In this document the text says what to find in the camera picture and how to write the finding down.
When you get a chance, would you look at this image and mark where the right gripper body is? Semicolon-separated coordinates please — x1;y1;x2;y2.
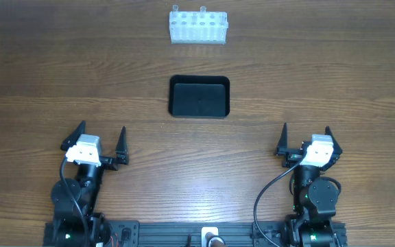
275;146;308;169

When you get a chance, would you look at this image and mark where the black tray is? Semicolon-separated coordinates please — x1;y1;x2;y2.
167;74;231;120

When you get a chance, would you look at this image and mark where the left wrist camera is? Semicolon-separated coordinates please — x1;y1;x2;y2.
64;134;104;168

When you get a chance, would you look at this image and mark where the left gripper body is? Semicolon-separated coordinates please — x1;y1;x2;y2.
97;155;121;172

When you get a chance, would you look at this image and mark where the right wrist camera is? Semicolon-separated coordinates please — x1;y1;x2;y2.
300;134;336;168

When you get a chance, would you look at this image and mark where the black cable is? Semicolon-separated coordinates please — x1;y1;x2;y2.
58;157;91;247
253;158;304;247

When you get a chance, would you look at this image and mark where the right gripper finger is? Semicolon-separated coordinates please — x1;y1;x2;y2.
276;122;289;150
324;126;344;156

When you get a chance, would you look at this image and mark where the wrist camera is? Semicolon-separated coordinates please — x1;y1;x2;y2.
300;134;336;168
64;134;104;168

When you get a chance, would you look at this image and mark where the mounting rail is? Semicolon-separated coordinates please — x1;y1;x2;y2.
43;220;348;247

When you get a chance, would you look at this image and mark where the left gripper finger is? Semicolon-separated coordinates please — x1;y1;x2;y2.
115;126;130;166
60;120;87;152

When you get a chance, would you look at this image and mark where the white test tube rack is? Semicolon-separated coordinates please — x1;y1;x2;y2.
168;10;230;45

